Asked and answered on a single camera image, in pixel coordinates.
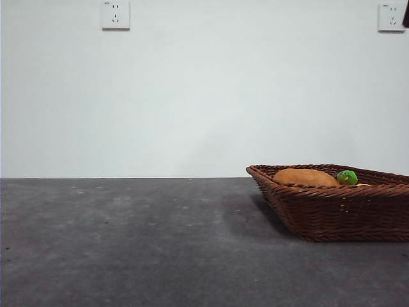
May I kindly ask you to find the purple eggplant with green stem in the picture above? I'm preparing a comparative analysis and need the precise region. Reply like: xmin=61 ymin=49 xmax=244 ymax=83
xmin=332 ymin=170 xmax=359 ymax=185

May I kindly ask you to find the brown potato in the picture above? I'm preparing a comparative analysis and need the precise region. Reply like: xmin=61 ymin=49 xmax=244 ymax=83
xmin=273 ymin=168 xmax=341 ymax=187

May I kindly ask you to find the brown wicker basket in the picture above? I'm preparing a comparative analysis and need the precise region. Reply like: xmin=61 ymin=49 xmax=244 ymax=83
xmin=245 ymin=164 xmax=409 ymax=243

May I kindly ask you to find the white wall socket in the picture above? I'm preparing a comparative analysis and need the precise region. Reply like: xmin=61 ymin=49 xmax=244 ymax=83
xmin=102 ymin=0 xmax=131 ymax=31
xmin=378 ymin=3 xmax=406 ymax=33

